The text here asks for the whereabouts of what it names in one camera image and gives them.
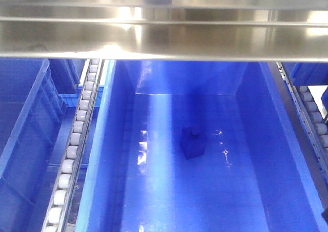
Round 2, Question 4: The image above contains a blue plastic block part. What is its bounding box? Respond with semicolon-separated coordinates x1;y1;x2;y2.
180;125;207;160

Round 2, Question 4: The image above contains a stainless steel upper shelf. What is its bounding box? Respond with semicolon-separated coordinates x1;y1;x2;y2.
1;0;327;62

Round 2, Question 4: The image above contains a large blue target bin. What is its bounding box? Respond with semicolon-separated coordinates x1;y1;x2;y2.
76;60;327;231

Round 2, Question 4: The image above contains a blue bin at left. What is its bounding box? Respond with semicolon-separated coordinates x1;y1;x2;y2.
1;58;66;231

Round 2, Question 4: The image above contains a right white roller track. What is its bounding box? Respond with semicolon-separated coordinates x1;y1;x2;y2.
276;62;327;176

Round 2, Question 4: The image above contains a white roller track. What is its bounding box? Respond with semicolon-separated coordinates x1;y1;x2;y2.
276;62;327;176
41;59;106;231

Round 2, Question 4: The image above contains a left white roller track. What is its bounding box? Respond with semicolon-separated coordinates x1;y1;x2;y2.
41;59;106;231

